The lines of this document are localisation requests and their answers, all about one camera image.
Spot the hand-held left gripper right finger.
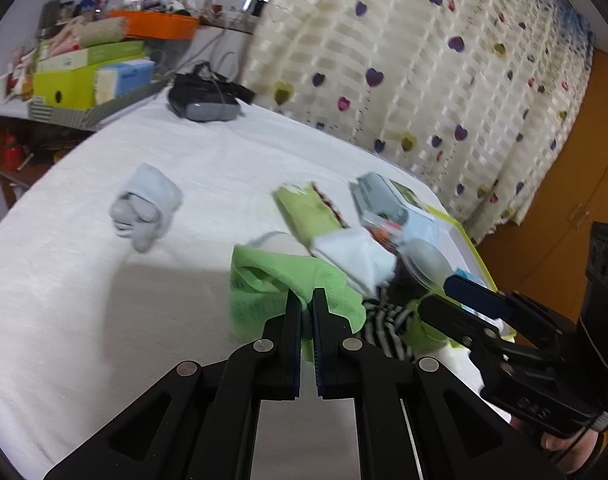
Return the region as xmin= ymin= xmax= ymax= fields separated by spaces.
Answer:
xmin=311 ymin=287 xmax=567 ymax=480

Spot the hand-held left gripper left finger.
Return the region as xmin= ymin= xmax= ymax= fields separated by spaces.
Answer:
xmin=44 ymin=287 xmax=305 ymax=480

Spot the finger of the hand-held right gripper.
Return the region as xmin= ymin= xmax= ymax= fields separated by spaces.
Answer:
xmin=443 ymin=274 xmax=580 ymax=347
xmin=418 ymin=296 xmax=516 ymax=377

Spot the green-rimmed box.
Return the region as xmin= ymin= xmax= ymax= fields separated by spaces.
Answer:
xmin=399 ymin=205 xmax=515 ymax=356

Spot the bright green cloth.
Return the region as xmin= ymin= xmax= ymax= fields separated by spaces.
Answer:
xmin=229 ymin=244 xmax=367 ymax=365

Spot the black white striped sock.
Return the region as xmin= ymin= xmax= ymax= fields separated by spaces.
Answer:
xmin=356 ymin=297 xmax=419 ymax=361

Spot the grey-blue sock pair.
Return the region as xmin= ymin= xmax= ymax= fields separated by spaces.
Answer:
xmin=108 ymin=162 xmax=183 ymax=253

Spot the person's right hand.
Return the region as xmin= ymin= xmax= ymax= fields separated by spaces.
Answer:
xmin=536 ymin=427 xmax=600 ymax=466

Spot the light blue cloth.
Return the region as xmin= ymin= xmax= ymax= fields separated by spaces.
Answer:
xmin=401 ymin=220 xmax=442 ymax=251

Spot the white sock pair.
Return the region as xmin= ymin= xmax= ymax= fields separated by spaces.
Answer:
xmin=311 ymin=227 xmax=397 ymax=296

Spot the beige rolled sock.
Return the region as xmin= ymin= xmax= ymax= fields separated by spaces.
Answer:
xmin=273 ymin=181 xmax=352 ymax=246

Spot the wooden wardrobe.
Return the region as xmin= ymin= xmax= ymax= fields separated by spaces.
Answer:
xmin=476 ymin=47 xmax=608 ymax=321

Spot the white terry bed cover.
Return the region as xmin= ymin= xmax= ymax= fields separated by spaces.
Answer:
xmin=0 ymin=80 xmax=485 ymax=480

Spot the heart print curtain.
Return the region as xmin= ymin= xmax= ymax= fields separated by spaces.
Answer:
xmin=244 ymin=0 xmax=597 ymax=246

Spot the black headset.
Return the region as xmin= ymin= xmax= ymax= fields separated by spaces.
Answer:
xmin=168 ymin=62 xmax=257 ymax=123

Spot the green yellow box stack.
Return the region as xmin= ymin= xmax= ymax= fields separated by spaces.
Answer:
xmin=28 ymin=77 xmax=172 ymax=131

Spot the blue tissue pack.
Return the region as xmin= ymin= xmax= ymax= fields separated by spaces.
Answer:
xmin=92 ymin=58 xmax=157 ymax=106

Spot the wooden shelf unit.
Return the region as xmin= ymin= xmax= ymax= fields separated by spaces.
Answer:
xmin=0 ymin=105 xmax=94 ymax=211

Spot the lime green box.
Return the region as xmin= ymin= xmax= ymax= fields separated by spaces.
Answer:
xmin=32 ymin=67 xmax=104 ymax=111

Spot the orange tray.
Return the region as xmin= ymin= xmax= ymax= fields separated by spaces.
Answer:
xmin=108 ymin=9 xmax=202 ymax=41

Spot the red bottle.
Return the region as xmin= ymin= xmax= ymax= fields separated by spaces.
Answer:
xmin=2 ymin=132 xmax=24 ymax=173

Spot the pale green flat box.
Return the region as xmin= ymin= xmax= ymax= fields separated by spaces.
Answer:
xmin=36 ymin=40 xmax=148 ymax=75

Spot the rolled floral cloth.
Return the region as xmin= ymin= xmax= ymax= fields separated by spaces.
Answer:
xmin=44 ymin=16 xmax=130 ymax=56

